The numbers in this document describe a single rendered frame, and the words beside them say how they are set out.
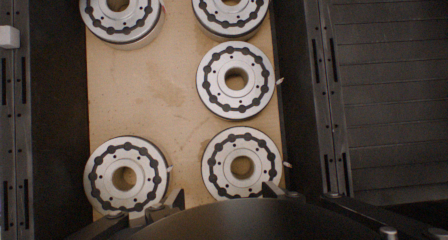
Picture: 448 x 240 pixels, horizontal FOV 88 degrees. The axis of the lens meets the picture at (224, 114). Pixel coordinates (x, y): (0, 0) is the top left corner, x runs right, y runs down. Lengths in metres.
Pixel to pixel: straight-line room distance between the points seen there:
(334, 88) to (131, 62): 0.26
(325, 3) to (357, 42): 0.14
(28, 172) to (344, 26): 0.42
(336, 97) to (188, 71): 0.19
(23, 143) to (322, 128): 0.28
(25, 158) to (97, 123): 0.11
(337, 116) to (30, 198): 0.30
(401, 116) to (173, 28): 0.35
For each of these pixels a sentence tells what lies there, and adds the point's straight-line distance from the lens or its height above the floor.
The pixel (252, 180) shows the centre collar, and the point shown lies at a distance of 0.30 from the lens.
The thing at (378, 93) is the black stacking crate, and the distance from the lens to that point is 0.41.
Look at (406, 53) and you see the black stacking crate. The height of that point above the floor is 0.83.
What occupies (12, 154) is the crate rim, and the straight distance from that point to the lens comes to 0.29.
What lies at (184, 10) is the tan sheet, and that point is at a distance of 0.37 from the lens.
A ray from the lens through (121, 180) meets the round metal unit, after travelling 0.34.
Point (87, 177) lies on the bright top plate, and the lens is 0.34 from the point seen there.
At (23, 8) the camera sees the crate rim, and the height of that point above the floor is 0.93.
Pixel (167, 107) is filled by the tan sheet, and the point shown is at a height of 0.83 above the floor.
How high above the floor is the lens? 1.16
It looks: 85 degrees down
